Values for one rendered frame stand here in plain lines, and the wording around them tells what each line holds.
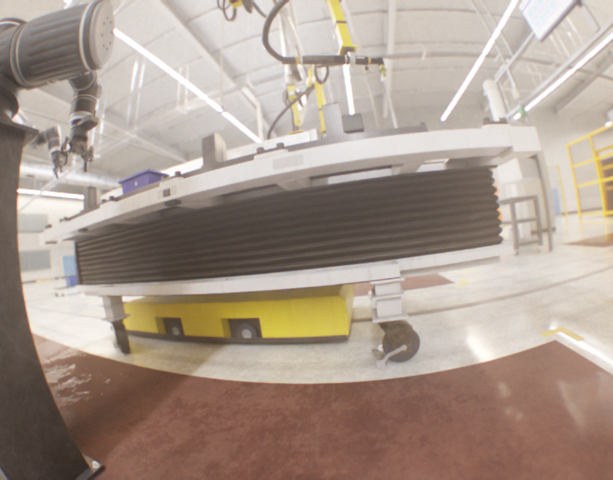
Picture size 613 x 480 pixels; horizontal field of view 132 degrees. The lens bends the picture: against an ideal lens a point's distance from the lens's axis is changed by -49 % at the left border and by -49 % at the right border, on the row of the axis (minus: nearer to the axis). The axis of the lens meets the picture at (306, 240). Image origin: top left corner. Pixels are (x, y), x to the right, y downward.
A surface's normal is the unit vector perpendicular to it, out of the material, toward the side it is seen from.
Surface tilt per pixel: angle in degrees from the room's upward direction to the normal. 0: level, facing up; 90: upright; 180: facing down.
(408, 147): 90
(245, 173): 90
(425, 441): 0
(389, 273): 90
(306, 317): 90
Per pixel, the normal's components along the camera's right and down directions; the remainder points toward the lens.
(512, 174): -0.97, 0.12
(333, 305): -0.22, 0.03
